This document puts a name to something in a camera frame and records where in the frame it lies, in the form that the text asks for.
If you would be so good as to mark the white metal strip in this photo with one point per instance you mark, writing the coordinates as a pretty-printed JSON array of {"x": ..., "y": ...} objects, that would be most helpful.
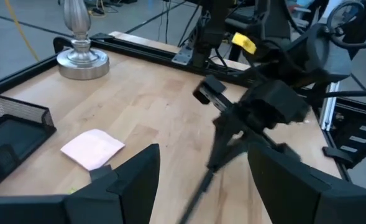
[{"x": 329, "y": 105}]

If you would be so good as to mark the yellow tape tag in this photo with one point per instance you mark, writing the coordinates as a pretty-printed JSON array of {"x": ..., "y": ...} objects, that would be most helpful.
[{"x": 244, "y": 43}]

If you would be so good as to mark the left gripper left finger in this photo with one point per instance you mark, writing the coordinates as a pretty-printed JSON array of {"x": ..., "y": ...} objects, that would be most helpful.
[{"x": 130, "y": 186}]

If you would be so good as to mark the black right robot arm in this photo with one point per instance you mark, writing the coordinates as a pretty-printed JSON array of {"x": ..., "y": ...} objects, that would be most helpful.
[{"x": 325, "y": 56}]

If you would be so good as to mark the black mesh desk organizer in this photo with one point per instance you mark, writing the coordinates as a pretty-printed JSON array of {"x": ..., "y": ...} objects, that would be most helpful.
[{"x": 11, "y": 137}]

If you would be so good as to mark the white shade table lamp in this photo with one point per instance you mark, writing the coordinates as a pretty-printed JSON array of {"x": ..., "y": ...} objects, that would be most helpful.
[{"x": 81, "y": 59}]

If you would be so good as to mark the pink sticky note pad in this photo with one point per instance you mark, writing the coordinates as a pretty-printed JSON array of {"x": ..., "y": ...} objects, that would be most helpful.
[{"x": 92, "y": 149}]

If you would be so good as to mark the black metal table frame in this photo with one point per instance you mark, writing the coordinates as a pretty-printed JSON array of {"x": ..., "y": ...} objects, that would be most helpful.
[{"x": 139, "y": 52}]

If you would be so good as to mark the black pen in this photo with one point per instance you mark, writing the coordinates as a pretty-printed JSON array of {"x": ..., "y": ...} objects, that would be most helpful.
[{"x": 202, "y": 189}]

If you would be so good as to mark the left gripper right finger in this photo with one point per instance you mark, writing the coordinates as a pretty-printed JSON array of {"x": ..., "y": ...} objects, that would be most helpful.
[{"x": 288, "y": 186}]

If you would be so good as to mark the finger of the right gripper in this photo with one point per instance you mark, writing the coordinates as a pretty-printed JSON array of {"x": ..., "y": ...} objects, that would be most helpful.
[
  {"x": 246, "y": 140},
  {"x": 223, "y": 140}
]

